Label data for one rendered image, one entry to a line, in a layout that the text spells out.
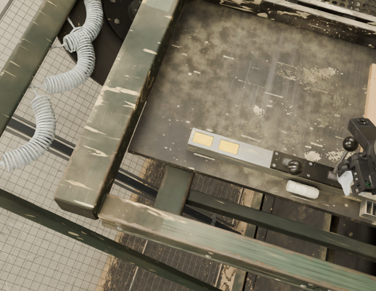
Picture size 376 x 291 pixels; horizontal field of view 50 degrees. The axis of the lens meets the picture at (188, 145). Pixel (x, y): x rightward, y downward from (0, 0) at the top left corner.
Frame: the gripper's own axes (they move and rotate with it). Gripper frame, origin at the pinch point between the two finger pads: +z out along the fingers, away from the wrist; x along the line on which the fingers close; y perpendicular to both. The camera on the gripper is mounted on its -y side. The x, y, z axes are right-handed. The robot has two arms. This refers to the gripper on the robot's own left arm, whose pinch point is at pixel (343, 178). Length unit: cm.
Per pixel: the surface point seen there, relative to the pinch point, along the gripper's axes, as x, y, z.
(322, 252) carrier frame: 59, -6, 157
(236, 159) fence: -23.0, -9.2, 8.8
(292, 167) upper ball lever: -13.1, -1.8, -3.2
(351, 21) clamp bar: 17, -52, 5
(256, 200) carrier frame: 14, -32, 126
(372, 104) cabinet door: 19.5, -25.5, 10.3
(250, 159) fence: -19.4, -8.7, 8.3
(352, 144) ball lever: 2.4, -7.0, -3.4
